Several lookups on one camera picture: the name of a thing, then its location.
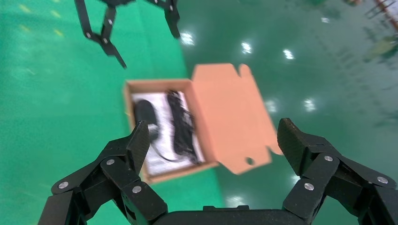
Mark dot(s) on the white printed paper sheet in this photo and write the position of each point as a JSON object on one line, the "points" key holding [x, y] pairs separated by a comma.
{"points": [[164, 130]]}

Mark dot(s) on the red metal frame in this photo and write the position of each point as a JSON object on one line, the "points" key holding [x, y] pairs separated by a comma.
{"points": [[388, 14]]}

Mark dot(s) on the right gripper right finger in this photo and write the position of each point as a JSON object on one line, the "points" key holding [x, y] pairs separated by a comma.
{"points": [[323, 161]]}

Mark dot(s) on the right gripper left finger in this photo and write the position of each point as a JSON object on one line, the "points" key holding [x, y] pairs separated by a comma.
{"points": [[124, 174]]}

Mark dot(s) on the green table mat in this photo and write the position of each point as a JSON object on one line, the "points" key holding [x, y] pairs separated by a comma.
{"points": [[62, 108]]}

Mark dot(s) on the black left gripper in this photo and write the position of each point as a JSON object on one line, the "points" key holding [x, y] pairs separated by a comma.
{"points": [[116, 2]]}

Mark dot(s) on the orange cardboard box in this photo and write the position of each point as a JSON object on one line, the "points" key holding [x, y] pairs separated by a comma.
{"points": [[230, 118]]}

